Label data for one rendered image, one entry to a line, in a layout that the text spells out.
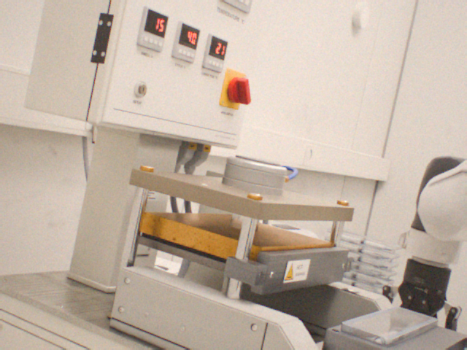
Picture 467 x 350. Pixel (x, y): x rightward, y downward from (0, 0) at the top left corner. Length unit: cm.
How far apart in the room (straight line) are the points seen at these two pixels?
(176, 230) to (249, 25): 38
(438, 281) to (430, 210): 18
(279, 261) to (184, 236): 12
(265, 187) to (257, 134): 116
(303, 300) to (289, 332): 29
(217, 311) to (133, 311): 11
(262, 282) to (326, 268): 17
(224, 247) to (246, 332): 12
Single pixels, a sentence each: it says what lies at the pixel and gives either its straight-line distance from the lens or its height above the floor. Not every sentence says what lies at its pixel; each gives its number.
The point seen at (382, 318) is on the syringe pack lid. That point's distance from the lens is 86.
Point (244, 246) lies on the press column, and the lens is 78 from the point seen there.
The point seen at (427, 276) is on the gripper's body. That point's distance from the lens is 125.
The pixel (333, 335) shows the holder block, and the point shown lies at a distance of 78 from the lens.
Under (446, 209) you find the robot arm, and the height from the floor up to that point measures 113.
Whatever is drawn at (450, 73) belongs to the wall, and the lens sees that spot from 335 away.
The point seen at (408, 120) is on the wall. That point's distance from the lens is 336.
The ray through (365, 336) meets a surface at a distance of 77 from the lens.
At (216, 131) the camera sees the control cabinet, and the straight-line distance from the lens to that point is 107.
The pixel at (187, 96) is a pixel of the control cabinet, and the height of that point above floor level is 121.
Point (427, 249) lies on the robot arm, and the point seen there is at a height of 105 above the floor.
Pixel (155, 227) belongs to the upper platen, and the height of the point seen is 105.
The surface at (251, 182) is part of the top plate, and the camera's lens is 89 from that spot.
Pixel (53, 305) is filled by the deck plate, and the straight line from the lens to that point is 90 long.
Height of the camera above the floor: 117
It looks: 3 degrees down
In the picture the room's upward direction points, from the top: 12 degrees clockwise
